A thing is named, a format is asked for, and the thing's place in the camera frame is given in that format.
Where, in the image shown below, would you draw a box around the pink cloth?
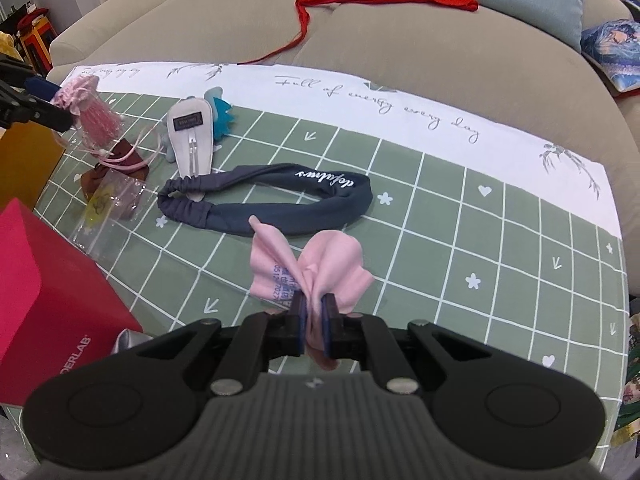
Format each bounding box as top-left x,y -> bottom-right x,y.
248,216 -> 374,370

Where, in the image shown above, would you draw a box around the maroon brown cloth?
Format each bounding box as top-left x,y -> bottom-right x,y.
80,139 -> 150,202

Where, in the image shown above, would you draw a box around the navy blue headband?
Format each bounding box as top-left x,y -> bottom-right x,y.
157,162 -> 373,236

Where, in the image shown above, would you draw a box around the orange storage box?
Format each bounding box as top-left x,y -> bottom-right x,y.
0,122 -> 63,209

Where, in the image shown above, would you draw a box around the red orange stools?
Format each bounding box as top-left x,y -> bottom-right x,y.
17,8 -> 58,76

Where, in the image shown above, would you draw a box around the clear plastic bag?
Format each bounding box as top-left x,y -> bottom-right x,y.
70,169 -> 145,270

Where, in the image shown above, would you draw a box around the green grid tablecloth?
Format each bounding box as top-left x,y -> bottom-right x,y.
2,62 -> 630,470

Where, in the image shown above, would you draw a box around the red box lid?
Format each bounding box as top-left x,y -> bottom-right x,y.
0,198 -> 142,406

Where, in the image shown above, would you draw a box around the beige sofa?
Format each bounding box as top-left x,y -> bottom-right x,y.
49,0 -> 639,292

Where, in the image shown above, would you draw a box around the anime print pillow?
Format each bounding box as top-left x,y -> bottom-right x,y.
580,20 -> 639,93

